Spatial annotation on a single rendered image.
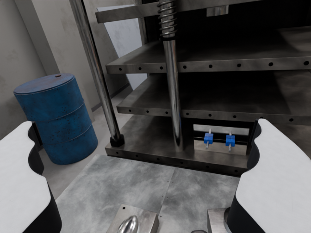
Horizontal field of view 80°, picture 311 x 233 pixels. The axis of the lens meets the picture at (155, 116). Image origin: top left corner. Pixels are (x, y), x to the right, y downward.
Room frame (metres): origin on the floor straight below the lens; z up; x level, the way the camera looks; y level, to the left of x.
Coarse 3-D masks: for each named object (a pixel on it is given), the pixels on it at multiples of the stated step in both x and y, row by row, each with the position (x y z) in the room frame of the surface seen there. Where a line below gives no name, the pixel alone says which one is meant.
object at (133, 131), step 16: (128, 128) 1.17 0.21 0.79; (144, 128) 1.14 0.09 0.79; (160, 128) 1.11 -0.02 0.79; (192, 128) 1.05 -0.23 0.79; (288, 128) 0.89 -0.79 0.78; (304, 128) 0.87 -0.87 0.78; (128, 144) 0.98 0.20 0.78; (144, 144) 0.95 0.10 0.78; (160, 144) 0.93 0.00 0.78; (192, 144) 0.88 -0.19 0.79; (304, 144) 0.74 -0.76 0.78; (160, 160) 0.82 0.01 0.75; (176, 160) 0.78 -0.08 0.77; (192, 160) 0.75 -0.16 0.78; (208, 160) 0.73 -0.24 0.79; (224, 160) 0.71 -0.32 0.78; (240, 160) 0.69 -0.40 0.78
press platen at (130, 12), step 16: (176, 0) 0.89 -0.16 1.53; (192, 0) 0.86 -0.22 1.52; (208, 0) 0.84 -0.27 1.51; (224, 0) 0.81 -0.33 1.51; (240, 0) 0.79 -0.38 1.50; (256, 0) 0.77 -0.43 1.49; (96, 16) 1.06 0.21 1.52; (112, 16) 1.02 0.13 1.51; (128, 16) 0.99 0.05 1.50; (144, 16) 0.95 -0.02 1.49
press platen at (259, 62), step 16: (240, 32) 1.40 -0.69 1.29; (256, 32) 1.30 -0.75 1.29; (272, 32) 1.22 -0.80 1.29; (288, 32) 1.14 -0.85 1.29; (304, 32) 1.08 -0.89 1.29; (144, 48) 1.37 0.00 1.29; (160, 48) 1.28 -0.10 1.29; (192, 48) 1.12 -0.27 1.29; (208, 48) 1.05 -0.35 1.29; (224, 48) 0.99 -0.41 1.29; (240, 48) 0.94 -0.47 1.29; (256, 48) 0.89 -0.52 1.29; (272, 48) 0.85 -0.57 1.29; (288, 48) 0.81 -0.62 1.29; (304, 48) 0.77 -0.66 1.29; (112, 64) 1.02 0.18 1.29; (128, 64) 0.97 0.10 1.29; (144, 64) 0.94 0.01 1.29; (160, 64) 0.90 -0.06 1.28; (192, 64) 0.84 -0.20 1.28; (208, 64) 0.81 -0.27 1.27; (224, 64) 0.78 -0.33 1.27; (240, 64) 0.78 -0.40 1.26; (256, 64) 0.73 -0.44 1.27; (272, 64) 0.72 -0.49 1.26; (288, 64) 0.69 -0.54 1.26; (304, 64) 0.67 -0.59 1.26
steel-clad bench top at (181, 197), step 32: (96, 160) 0.85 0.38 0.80; (128, 160) 0.81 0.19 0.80; (64, 192) 0.65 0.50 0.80; (96, 192) 0.62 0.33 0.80; (128, 192) 0.59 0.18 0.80; (160, 192) 0.56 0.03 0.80; (192, 192) 0.54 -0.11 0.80; (224, 192) 0.51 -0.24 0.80; (64, 224) 0.48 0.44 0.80; (96, 224) 0.46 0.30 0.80; (160, 224) 0.42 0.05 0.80; (192, 224) 0.40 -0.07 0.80
